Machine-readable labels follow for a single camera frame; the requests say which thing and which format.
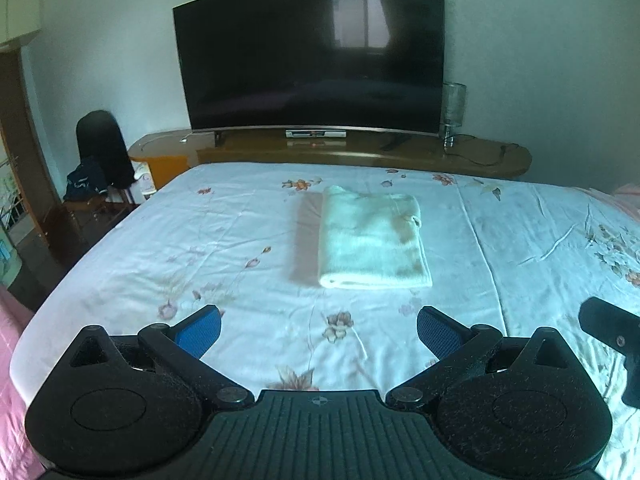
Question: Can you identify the white knitted sweater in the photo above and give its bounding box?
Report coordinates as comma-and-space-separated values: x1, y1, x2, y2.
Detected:
318, 185, 433, 290

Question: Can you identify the chair with dark clothes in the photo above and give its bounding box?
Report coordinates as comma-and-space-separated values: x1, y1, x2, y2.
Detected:
63, 110, 136, 224

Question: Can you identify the floral white bed sheet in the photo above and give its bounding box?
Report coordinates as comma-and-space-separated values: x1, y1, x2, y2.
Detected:
10, 164, 639, 479

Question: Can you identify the wooden TV console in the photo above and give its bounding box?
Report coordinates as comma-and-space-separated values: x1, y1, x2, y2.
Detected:
128, 128, 533, 179

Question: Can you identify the silver set-top box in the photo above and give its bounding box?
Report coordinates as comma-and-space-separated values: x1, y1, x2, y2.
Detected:
285, 129, 347, 139

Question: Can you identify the glass table lamp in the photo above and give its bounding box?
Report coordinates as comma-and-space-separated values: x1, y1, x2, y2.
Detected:
442, 82, 466, 148

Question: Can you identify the brown wooden door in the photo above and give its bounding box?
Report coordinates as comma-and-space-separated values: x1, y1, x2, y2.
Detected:
1, 51, 60, 255

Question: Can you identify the large black television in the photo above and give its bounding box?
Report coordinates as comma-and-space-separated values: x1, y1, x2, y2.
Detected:
174, 0, 445, 133

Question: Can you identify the black lamp cable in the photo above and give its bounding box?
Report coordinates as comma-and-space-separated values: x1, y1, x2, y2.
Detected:
444, 133, 526, 167

